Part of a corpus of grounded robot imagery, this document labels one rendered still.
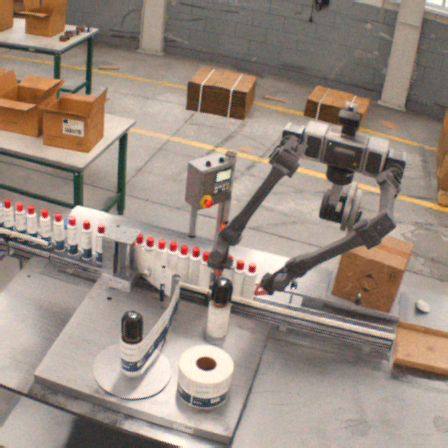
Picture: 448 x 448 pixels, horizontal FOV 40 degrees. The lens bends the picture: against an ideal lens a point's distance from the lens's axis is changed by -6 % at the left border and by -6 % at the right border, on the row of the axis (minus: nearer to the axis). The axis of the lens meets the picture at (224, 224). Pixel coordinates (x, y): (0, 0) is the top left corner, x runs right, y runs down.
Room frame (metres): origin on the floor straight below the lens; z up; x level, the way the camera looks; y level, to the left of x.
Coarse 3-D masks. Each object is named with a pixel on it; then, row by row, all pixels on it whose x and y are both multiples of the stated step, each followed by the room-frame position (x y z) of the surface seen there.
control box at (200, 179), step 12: (216, 156) 2.41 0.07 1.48; (192, 168) 2.31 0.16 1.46; (204, 168) 2.29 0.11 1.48; (216, 168) 2.32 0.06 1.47; (192, 180) 2.31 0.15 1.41; (204, 180) 2.27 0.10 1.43; (228, 180) 2.37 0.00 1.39; (192, 192) 2.30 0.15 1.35; (204, 192) 2.28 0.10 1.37; (228, 192) 2.37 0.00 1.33; (192, 204) 2.30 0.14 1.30; (204, 204) 2.28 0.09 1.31; (216, 204) 2.33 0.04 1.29
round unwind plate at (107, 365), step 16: (112, 352) 1.77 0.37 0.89; (160, 352) 1.82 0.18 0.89; (96, 368) 1.67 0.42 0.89; (112, 368) 1.69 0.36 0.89; (144, 368) 1.71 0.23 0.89; (160, 368) 1.73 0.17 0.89; (112, 384) 1.60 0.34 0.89; (128, 384) 1.62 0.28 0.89; (144, 384) 1.63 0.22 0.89; (160, 384) 1.64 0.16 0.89
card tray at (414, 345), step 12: (408, 324) 2.20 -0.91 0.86; (396, 336) 2.14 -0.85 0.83; (408, 336) 2.15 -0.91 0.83; (420, 336) 2.15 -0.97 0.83; (432, 336) 2.16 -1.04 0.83; (444, 336) 2.16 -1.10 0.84; (396, 348) 2.06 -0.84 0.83; (408, 348) 2.06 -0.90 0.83; (420, 348) 2.07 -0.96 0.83; (432, 348) 2.08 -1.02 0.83; (444, 348) 2.08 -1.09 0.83; (396, 360) 1.96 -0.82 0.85; (408, 360) 1.95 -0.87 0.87; (420, 360) 1.99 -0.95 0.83; (432, 360) 2.00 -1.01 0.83; (444, 360) 2.00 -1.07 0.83; (444, 372) 1.91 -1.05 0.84
